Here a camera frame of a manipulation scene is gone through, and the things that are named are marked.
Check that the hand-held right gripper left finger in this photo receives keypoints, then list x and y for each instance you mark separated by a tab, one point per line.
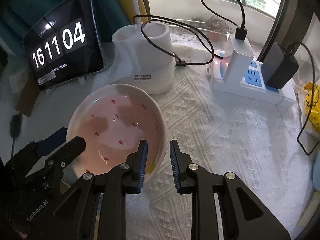
142	167

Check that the small potted plant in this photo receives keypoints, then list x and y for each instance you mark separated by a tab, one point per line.
215	26

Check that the pink spotted bowl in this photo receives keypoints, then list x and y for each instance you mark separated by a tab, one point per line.
112	130

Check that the tablet with clock display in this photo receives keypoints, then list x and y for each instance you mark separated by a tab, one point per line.
62	42

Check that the teal curtain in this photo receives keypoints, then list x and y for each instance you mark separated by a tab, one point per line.
30	5

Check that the yellow curtain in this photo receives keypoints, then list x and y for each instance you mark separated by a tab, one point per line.
142	0

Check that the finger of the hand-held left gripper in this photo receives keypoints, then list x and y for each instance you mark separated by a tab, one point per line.
67	152
53	141

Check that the black power adapter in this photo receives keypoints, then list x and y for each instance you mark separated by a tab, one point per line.
280	67

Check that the white desk lamp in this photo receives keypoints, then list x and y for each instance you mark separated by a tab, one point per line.
155	80

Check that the dark sliding door frame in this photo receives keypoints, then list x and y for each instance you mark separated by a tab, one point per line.
292	10

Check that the yellow plastic bag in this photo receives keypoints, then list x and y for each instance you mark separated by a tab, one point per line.
312	105

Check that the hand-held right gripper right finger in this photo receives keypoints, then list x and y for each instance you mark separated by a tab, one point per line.
175	167

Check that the white charger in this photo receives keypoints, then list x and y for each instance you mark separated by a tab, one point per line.
238	57

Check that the white power strip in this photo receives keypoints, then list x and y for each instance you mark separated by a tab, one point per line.
250	90

